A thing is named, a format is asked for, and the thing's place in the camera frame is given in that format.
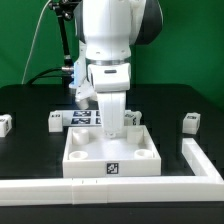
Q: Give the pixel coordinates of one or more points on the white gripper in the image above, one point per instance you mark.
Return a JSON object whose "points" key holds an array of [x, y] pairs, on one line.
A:
{"points": [[112, 79]]}

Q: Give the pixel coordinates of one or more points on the white square tabletop part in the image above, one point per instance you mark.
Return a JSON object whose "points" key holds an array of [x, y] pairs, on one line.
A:
{"points": [[89, 153]]}

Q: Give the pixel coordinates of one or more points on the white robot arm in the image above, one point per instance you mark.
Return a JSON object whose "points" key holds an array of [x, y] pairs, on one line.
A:
{"points": [[106, 30]]}

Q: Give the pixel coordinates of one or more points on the fiducial marker sheet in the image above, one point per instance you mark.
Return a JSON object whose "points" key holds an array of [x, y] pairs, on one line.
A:
{"points": [[81, 118]]}

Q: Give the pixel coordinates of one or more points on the white L-shaped obstacle fence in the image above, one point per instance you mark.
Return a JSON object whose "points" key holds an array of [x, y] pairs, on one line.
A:
{"points": [[206, 184]]}

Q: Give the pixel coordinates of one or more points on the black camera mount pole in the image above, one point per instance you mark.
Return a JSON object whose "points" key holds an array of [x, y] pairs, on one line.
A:
{"points": [[64, 10]]}

